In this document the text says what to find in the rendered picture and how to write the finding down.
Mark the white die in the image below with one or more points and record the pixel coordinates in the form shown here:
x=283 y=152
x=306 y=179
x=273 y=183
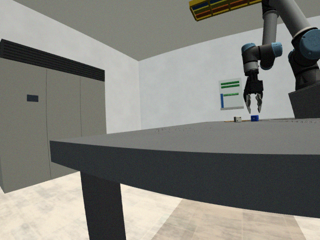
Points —
x=237 y=119

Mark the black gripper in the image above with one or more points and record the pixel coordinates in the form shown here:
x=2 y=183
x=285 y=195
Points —
x=253 y=86

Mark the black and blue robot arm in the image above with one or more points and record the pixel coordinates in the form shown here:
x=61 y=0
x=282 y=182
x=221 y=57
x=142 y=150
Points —
x=306 y=42

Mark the blue die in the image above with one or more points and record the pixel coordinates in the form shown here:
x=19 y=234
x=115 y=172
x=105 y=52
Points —
x=254 y=118

